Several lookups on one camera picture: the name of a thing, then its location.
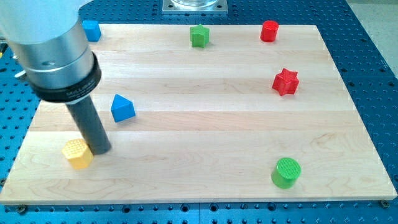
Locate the blue triangle block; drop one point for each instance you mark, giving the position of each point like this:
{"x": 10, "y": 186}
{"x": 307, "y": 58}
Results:
{"x": 122, "y": 108}

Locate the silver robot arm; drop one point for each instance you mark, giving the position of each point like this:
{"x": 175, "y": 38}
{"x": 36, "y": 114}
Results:
{"x": 51, "y": 45}

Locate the light wooden board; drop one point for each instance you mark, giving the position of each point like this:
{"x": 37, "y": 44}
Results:
{"x": 208, "y": 127}

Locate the green star block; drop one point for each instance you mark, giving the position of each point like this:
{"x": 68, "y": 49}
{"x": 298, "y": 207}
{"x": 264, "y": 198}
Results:
{"x": 199, "y": 36}

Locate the red star block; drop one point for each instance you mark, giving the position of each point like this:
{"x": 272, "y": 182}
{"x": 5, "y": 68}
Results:
{"x": 286, "y": 82}

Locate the green cylinder block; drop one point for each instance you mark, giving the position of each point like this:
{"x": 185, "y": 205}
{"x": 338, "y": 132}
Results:
{"x": 286, "y": 172}

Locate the red cylinder block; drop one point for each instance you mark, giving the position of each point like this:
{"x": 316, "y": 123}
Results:
{"x": 269, "y": 31}

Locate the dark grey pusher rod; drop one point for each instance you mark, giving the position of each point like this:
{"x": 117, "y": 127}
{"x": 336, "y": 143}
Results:
{"x": 89, "y": 124}

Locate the yellow hexagon block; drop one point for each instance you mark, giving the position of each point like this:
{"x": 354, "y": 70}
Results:
{"x": 78, "y": 153}

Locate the blue cube block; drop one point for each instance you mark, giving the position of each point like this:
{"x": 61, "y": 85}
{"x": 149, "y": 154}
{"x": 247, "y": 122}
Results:
{"x": 92, "y": 30}

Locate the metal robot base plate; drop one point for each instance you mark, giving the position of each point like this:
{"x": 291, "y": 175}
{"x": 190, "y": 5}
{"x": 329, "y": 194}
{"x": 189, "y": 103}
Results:
{"x": 194, "y": 7}

